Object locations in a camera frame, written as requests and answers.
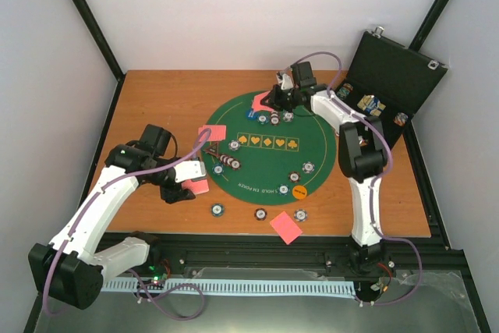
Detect black red chip top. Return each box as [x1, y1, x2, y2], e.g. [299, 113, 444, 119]
[270, 112, 281, 126]

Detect light blue chip top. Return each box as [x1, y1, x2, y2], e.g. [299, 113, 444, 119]
[282, 112, 294, 122]

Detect red-backed playing card deck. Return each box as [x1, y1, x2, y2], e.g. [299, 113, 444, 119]
[182, 179, 210, 195]

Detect spread black red chips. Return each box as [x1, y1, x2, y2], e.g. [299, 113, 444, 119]
[219, 154, 241, 170]

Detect black red poker chip stack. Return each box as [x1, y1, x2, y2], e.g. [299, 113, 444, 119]
[254, 208, 267, 221]

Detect light blue poker chip stack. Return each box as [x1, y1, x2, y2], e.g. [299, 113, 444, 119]
[294, 209, 308, 222]

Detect red-backed card bottom edge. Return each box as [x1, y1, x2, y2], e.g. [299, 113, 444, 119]
[270, 211, 303, 245]

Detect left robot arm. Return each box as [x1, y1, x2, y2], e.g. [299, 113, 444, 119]
[28, 125, 211, 315]

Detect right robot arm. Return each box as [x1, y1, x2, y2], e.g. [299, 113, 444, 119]
[260, 62, 393, 275]

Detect blue small blind button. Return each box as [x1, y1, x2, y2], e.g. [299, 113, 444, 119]
[246, 109, 259, 121]

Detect chips in case left slot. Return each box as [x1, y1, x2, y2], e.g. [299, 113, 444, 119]
[335, 83, 353, 101]

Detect chips in case slot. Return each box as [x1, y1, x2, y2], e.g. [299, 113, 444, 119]
[335, 83, 353, 101]
[393, 112, 409, 127]

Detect round green poker mat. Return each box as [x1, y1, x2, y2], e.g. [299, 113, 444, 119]
[203, 93, 336, 205]

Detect black triangular all-in marker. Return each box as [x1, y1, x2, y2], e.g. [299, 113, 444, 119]
[203, 142, 220, 158]

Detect blue card deck in case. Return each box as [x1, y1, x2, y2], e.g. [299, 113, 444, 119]
[357, 94, 386, 117]

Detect black poker case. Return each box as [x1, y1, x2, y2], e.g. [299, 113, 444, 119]
[331, 31, 448, 147]

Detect orange big blind button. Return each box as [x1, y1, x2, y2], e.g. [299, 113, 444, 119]
[292, 185, 308, 200]

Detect chips in case right slot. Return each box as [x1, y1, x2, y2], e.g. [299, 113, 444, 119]
[393, 112, 409, 127]

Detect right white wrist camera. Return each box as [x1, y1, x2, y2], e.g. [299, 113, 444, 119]
[276, 71, 294, 90]

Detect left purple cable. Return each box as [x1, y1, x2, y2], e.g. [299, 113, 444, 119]
[42, 128, 214, 317]

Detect light blue cable duct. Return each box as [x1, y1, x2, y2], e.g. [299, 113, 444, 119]
[104, 275, 358, 297]

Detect black aluminium frame rail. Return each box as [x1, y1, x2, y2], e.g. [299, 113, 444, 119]
[153, 233, 469, 281]

